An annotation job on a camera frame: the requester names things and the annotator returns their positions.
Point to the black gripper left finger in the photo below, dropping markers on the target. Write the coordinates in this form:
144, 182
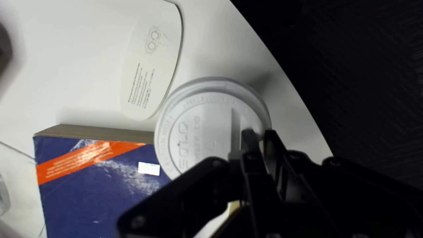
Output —
184, 207

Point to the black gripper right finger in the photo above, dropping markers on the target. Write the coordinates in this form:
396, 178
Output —
338, 199

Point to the white plastic cup lid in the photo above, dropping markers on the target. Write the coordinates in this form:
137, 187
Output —
205, 118

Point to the blue and orange book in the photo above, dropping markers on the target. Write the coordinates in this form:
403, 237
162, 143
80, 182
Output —
90, 176

